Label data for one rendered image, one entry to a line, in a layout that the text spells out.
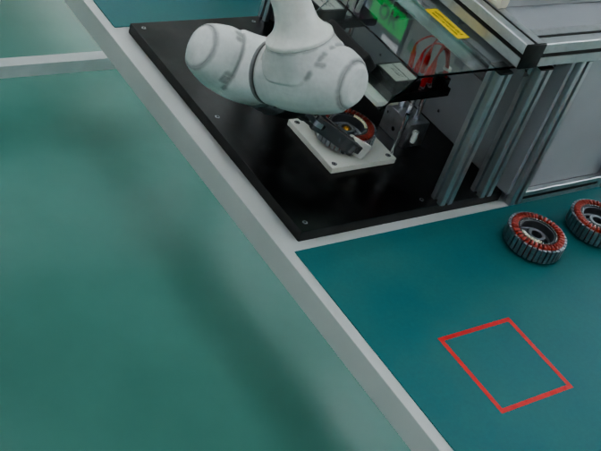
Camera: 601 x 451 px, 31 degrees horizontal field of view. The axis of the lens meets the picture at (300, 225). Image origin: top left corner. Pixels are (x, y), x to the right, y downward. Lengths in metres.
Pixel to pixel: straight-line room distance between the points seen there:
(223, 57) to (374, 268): 0.43
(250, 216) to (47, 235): 1.09
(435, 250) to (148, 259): 1.11
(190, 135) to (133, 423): 0.75
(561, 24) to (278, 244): 0.61
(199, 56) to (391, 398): 0.59
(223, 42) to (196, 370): 1.10
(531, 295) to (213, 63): 0.67
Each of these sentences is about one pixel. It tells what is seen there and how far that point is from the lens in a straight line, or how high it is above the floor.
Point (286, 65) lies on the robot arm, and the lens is 1.59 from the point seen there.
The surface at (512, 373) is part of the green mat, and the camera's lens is 1.72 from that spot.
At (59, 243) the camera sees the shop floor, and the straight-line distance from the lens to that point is 2.80.
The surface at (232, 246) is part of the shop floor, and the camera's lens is 2.92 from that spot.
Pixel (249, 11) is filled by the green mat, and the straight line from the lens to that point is 2.40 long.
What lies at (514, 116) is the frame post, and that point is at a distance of 1.94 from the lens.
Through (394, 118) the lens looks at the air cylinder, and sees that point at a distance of 2.07.
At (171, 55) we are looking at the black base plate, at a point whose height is 0.77.
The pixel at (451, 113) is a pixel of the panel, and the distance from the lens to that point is 2.15.
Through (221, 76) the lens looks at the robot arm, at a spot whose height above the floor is 0.99.
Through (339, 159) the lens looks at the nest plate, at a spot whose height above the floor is 0.78.
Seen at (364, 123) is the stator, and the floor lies 0.82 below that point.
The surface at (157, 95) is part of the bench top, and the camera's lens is 2.03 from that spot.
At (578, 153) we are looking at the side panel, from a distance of 2.15.
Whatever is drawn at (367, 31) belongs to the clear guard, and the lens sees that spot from 1.77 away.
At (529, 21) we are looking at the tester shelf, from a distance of 1.88.
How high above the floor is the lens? 1.83
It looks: 37 degrees down
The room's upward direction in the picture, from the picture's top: 20 degrees clockwise
